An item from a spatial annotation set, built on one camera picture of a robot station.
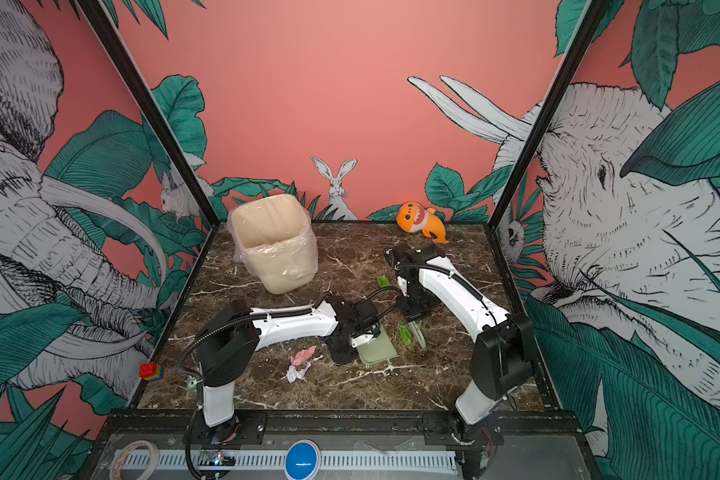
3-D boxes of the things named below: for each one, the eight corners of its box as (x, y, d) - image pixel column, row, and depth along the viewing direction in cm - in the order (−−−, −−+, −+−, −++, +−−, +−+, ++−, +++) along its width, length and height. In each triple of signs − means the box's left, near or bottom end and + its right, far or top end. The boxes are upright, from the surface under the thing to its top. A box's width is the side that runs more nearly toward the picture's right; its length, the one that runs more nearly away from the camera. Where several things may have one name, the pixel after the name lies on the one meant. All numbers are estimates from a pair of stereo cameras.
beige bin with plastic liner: (261, 309, 98) (232, 261, 77) (252, 255, 112) (226, 202, 92) (327, 289, 103) (317, 238, 83) (310, 239, 118) (298, 186, 97)
